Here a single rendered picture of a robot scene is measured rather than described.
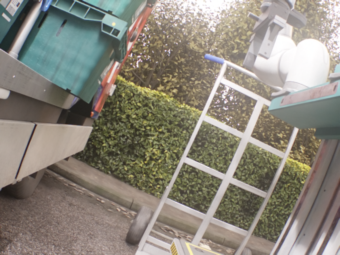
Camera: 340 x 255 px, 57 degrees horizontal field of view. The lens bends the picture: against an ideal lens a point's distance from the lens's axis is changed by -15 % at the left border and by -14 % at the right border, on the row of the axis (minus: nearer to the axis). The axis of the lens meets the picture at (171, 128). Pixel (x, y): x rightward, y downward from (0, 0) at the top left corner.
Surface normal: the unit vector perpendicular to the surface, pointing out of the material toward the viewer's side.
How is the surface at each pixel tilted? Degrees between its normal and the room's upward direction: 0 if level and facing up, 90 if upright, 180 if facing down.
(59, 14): 93
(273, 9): 90
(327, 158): 90
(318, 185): 90
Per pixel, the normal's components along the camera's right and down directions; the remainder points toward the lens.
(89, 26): 0.10, 0.04
